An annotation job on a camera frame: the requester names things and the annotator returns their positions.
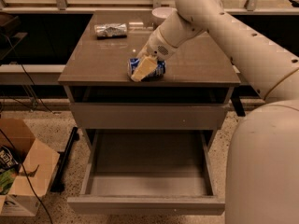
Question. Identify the closed top drawer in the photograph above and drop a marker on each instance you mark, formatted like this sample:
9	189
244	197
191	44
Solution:
149	117

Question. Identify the cardboard box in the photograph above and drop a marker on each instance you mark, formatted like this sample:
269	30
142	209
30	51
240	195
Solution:
37	165

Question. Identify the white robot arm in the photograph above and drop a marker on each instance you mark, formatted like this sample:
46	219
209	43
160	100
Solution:
262	173

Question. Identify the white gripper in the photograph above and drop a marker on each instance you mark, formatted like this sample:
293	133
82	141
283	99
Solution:
156	49

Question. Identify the white bowl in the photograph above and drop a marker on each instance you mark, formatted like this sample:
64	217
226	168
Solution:
161	14

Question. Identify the crushed silver can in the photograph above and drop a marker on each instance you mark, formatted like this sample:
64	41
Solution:
109	30

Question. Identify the open middle drawer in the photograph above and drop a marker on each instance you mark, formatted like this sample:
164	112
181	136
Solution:
148	173

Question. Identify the black bar on floor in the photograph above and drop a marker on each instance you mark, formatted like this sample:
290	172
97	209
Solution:
58	184

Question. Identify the grey drawer cabinet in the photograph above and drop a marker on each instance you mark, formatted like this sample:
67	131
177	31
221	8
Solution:
198	73

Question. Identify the green snack bag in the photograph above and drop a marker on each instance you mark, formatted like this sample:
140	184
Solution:
8	169

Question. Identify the blue pepsi can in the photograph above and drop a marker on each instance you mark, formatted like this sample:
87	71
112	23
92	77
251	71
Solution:
133	65

